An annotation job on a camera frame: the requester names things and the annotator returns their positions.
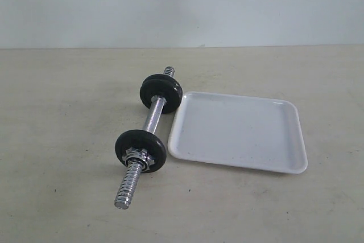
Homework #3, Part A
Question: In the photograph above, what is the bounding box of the chrome star collar nut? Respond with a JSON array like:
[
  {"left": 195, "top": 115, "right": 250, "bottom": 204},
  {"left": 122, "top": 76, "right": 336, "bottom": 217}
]
[{"left": 122, "top": 147, "right": 155, "bottom": 171}]

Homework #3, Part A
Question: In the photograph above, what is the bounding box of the white rectangular plastic tray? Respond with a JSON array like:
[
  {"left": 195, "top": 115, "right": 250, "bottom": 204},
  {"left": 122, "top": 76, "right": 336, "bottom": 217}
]
[{"left": 168, "top": 92, "right": 308, "bottom": 174}]

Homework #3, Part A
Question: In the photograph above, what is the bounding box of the chrome threaded dumbbell bar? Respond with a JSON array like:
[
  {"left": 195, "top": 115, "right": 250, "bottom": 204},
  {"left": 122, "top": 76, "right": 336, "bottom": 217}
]
[{"left": 114, "top": 66, "right": 183, "bottom": 209}]

